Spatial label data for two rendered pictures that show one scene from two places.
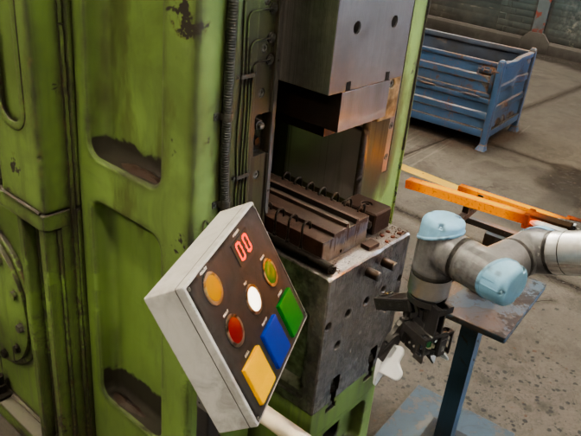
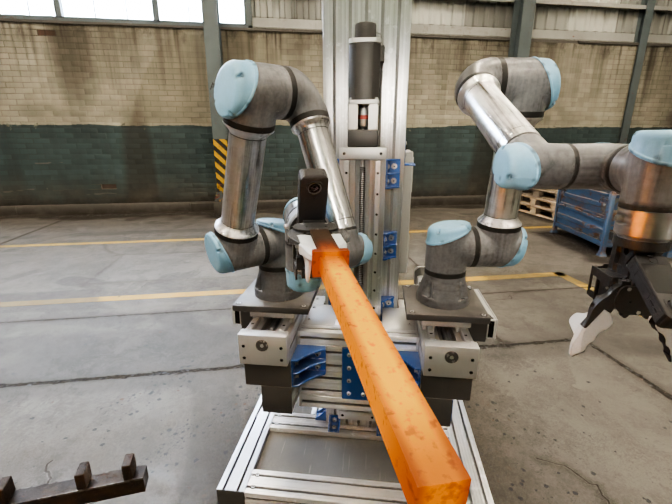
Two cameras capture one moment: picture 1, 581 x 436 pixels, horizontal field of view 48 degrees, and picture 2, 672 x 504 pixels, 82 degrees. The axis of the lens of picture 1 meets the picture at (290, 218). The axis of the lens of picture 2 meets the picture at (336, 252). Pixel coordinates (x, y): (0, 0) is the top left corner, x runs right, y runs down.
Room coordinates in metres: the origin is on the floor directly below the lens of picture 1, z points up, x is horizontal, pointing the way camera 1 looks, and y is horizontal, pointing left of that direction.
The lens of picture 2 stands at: (1.73, -0.24, 1.28)
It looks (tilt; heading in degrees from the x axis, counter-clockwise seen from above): 17 degrees down; 221
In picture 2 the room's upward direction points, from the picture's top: straight up
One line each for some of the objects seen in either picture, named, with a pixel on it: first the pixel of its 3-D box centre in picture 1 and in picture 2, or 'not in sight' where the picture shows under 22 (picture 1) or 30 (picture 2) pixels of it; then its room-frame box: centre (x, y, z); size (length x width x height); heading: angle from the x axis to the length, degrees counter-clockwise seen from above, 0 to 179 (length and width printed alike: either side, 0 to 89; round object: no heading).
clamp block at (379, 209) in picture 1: (365, 214); not in sight; (1.69, -0.21, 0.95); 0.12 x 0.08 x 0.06; 52
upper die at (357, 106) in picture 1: (296, 83); not in sight; (1.64, 0.02, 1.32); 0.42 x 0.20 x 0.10; 52
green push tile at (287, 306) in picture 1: (288, 312); not in sight; (1.09, -0.01, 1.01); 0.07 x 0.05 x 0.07; 167
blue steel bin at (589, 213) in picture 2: not in sight; (609, 215); (-4.02, -0.78, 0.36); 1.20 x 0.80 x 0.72; 38
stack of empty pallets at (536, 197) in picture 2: not in sight; (556, 192); (-5.78, -1.76, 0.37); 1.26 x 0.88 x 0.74; 50
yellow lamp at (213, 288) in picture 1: (213, 288); not in sight; (0.91, 0.12, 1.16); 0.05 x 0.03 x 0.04; 142
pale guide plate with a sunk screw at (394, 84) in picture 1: (387, 89); not in sight; (1.84, -0.24, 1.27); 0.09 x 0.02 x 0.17; 142
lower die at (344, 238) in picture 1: (284, 210); not in sight; (1.64, 0.02, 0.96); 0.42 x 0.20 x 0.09; 52
